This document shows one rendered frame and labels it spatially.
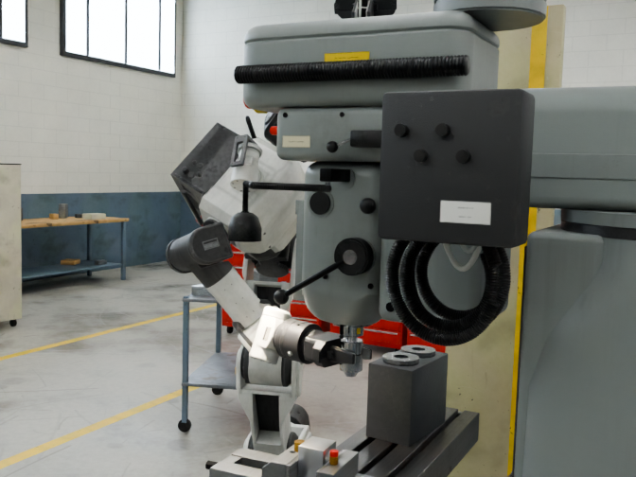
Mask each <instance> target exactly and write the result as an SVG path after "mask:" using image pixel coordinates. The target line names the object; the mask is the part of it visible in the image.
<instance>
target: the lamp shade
mask: <svg viewBox="0 0 636 477"><path fill-rule="evenodd" d="M261 232H262V228H261V224H260V221H259V218H258V216H256V215H255V214H254V213H251V212H250V211H248V212H245V211H241V212H238V213H237V214H235V215H234V216H233V217H231V220H230V222H229V225H228V240H230V241H239V242H256V241H261Z"/></svg>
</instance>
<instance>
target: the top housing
mask: <svg viewBox="0 0 636 477"><path fill-rule="evenodd" d="M244 43H245V46H244V65H257V64H258V65H260V64H276V63H277V64H279V63H280V64H281V63H296V62H297V63H299V62H300V63H301V62H302V63H304V62H333V61H352V60H353V61H355V60H371V59H372V60H374V59H385V60H386V59H391V58H392V59H393V58H395V59H396V58H405V59H406V58H410V57H411V58H412V57H415V58H416V57H422V58H423V57H430V56H432V57H433V56H435V57H437V56H439V57H440V56H446V57H447V56H451V55H452V56H454V55H456V56H458V55H460V56H461V55H464V56H465V55H468V56H469V59H470V70H469V74H468V75H467V76H465V75H464V76H463V77H462V76H460V77H458V76H456V77H455V76H452V77H451V76H449V77H447V76H446V77H444V76H443V77H440V76H439V77H435V78H434V77H428V78H427V77H425V78H423V77H422V78H416V79H414V78H408V79H407V78H405V79H404V78H402V79H401V78H398V79H397V78H395V79H390V78H389V79H354V80H330V81H328V80H327V81H325V80H324V81H319V80H318V81H303V82H302V81H300V82H299V81H298V82H275V83H248V84H247V83H246V84H244V83H243V100H244V102H245V104H246V105H247V106H248V107H249V108H251V109H253V110H258V111H263V112H269V113H275V114H278V112H279V111H280V110H281V109H284V108H327V107H382V101H383V95H384V94H385V93H387V92H409V91H445V90H481V89H497V88H498V69H499V50H498V48H499V47H500V41H499V38H498V36H497V35H496V34H495V33H494V32H493V31H491V30H490V29H489V28H487V27H486V26H484V25H483V24H482V23H480V22H479V21H477V20H476V19H475V18H473V17H472V16H471V15H469V14H467V13H465V12H463V11H457V10H444V11H433V12H420V13H408V14H396V15H383V16H371V17H360V18H347V19H335V20H323V21H310V22H298V23H287V24H274V25H262V26H254V27H252V28H250V29H249V30H248V31H247V33H246V34H245V37H244Z"/></svg>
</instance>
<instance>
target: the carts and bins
mask: <svg viewBox="0 0 636 477"><path fill-rule="evenodd" d="M277 280H278V277H268V276H265V275H262V274H260V273H258V272H257V270H256V269H254V281H271V282H277ZM183 302H184V303H183V378H182V383H181V385H182V419H181V420H180V421H179V423H178V428H179V430H180V431H181V432H184V433H185V432H187V431H189V430H190V428H191V422H190V420H189V419H188V386H191V387H205V388H212V392H213V394H215V395H220V394H221V393H222V392H223V389H233V390H237V368H236V363H237V355H238V353H233V352H221V305H220V304H219V302H218V301H217V300H216V299H215V298H214V297H213V296H212V294H211V293H209V292H208V290H207V289H206V288H205V287H204V286H203V284H202V283H200V284H197V285H194V286H191V294H190V295H188V296H184V298H183ZM189 302H199V303H216V304H217V321H216V353H214V354H213V355H212V356H211V357H210V358H209V359H208V360H207V361H205V362H204V363H203V364H202V365H201V366H200V367H199V368H197V369H196V370H195V371H194V372H193V373H192V374H191V375H190V376H188V352H189Z"/></svg>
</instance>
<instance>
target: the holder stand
mask: <svg viewBox="0 0 636 477"><path fill-rule="evenodd" d="M447 375H448V353H443V352H437V351H436V350H435V349H434V348H432V347H430V346H425V345H417V344H411V345H405V346H403V347H402V348H401V349H400V350H399V351H396V352H390V353H386V354H384V355H383V357H382V358H380V359H377V360H375V361H373V362H370V363H369V364H368V390H367V417H366V436H368V437H372V438H376V439H379V440H383V441H387V442H391V443H395V444H399V445H402V446H406V447H410V446H412V445H413V444H414V443H415V442H417V441H418V440H419V439H421V438H422V437H424V436H425V435H427V434H428V433H430V432H432V431H433V430H434V429H436V428H437V427H439V426H440V425H442V424H443V423H445V416H446V395H447Z"/></svg>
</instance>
